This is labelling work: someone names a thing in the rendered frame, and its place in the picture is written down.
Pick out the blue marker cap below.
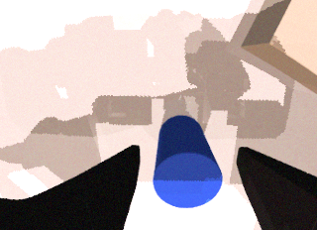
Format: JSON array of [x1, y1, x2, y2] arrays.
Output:
[[154, 115, 223, 209]]

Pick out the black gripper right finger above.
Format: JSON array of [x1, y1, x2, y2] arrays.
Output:
[[237, 147, 317, 230]]

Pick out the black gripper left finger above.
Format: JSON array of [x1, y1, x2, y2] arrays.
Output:
[[0, 146, 140, 230]]

